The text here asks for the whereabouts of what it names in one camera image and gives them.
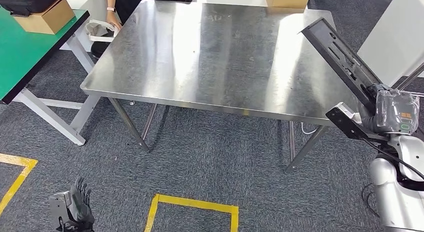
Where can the black bag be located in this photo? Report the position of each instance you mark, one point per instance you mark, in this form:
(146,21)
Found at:
(26,1)

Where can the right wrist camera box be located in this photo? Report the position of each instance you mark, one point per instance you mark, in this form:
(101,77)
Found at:
(344,122)

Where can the stainless steel workbench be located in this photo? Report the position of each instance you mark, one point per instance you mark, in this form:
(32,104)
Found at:
(215,58)

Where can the long black car part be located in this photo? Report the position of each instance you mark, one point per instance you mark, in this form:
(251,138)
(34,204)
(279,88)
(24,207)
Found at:
(334,48)

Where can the person's hand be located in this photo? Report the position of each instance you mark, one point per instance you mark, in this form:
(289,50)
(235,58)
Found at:
(114,21)

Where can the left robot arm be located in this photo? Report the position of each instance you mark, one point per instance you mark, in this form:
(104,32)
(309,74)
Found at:
(78,227)

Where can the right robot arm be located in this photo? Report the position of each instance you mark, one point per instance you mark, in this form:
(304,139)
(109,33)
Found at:
(394,197)

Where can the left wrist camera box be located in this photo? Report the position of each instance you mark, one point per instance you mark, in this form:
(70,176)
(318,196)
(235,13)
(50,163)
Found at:
(59,204)

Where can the yellow floor tape square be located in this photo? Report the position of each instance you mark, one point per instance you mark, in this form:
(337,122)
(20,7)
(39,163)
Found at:
(20,177)
(195,203)

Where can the white panel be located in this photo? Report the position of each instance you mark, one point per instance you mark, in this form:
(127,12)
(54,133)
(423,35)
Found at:
(391,41)

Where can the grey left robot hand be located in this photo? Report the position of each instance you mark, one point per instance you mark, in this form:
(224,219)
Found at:
(81,207)

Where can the person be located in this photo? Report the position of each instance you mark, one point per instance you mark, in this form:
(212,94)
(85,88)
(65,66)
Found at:
(132,4)

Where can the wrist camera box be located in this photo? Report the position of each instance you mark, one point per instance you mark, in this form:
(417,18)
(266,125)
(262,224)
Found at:
(59,204)
(344,122)

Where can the green top white table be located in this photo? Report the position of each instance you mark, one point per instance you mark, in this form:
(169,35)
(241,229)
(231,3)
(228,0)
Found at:
(20,51)

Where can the clear plastic film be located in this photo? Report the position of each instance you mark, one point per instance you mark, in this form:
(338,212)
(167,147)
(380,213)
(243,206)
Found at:
(397,107)

